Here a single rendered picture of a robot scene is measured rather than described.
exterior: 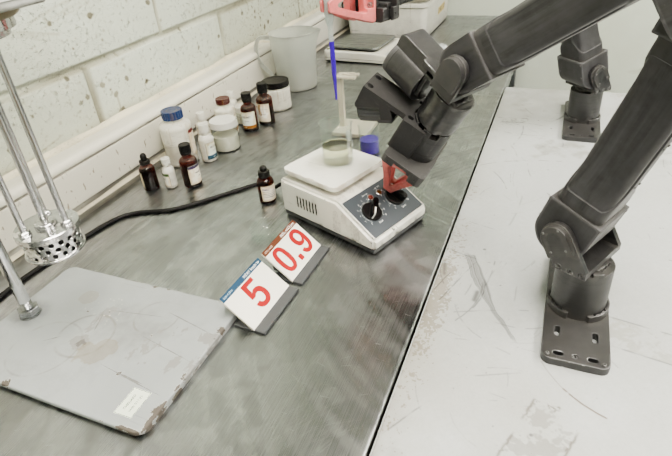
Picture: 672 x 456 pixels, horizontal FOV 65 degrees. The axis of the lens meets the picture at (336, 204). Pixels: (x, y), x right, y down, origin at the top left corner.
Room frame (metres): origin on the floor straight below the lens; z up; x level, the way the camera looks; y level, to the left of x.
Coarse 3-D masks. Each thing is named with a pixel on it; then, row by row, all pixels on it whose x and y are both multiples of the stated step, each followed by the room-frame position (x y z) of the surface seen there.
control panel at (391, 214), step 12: (360, 192) 0.69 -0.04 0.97; (372, 192) 0.70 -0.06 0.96; (384, 192) 0.70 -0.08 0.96; (408, 192) 0.72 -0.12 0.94; (348, 204) 0.67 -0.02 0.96; (360, 204) 0.67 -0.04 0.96; (384, 204) 0.68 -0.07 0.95; (408, 204) 0.69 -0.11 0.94; (420, 204) 0.70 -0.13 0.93; (360, 216) 0.65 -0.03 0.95; (384, 216) 0.66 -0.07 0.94; (396, 216) 0.67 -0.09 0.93; (372, 228) 0.64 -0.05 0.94; (384, 228) 0.64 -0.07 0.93
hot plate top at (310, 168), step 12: (312, 156) 0.79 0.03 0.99; (360, 156) 0.77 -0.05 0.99; (372, 156) 0.77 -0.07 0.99; (288, 168) 0.75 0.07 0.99; (300, 168) 0.75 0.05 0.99; (312, 168) 0.74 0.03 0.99; (324, 168) 0.74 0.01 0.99; (348, 168) 0.73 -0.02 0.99; (360, 168) 0.73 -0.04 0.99; (372, 168) 0.73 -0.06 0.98; (312, 180) 0.71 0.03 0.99; (324, 180) 0.70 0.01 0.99; (336, 180) 0.70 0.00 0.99; (348, 180) 0.69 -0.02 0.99
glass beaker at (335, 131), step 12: (324, 120) 0.78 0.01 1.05; (336, 120) 0.78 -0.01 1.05; (348, 120) 0.74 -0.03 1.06; (324, 132) 0.74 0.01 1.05; (336, 132) 0.73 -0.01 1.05; (348, 132) 0.74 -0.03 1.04; (324, 144) 0.74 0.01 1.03; (336, 144) 0.73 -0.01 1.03; (348, 144) 0.74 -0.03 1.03; (324, 156) 0.75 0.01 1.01; (336, 156) 0.73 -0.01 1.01; (348, 156) 0.74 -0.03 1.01; (336, 168) 0.74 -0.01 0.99
